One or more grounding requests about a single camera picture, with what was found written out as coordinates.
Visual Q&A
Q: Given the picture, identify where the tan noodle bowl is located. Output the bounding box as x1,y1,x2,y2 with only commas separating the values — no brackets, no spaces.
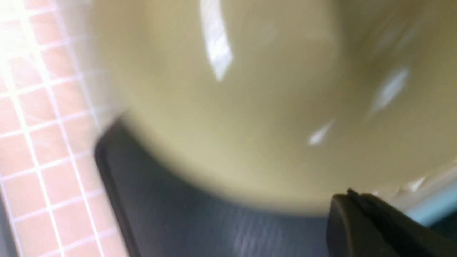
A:
92,0,456,213

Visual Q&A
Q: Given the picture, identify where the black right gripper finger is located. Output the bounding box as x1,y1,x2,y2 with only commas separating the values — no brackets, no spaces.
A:
326,189,457,257

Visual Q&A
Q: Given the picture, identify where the blue plastic chopstick bin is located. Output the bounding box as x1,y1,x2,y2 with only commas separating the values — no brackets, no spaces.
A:
405,184,457,226

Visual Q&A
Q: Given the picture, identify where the black plastic serving tray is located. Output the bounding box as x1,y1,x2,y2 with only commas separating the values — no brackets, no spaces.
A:
94,118,457,257

